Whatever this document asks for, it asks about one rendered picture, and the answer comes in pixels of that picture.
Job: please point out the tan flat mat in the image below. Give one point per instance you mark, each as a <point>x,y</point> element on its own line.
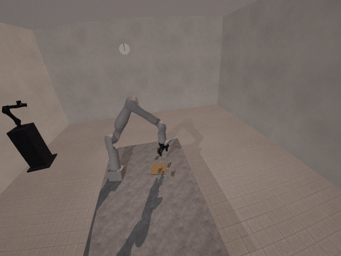
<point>155,169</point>

